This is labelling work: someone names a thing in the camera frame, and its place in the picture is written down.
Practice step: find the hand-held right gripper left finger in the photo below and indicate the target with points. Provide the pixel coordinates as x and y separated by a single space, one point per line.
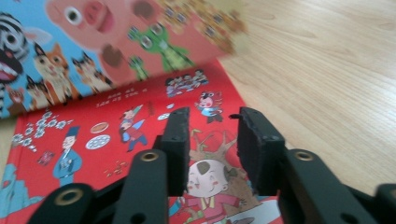
179 146

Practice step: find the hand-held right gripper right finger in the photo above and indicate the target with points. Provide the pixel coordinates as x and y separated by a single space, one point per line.
260 149

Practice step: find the red picture book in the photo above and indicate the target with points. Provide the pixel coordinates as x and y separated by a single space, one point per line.
87 161

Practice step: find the blue animal picture book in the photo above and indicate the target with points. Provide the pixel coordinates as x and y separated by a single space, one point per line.
77 46

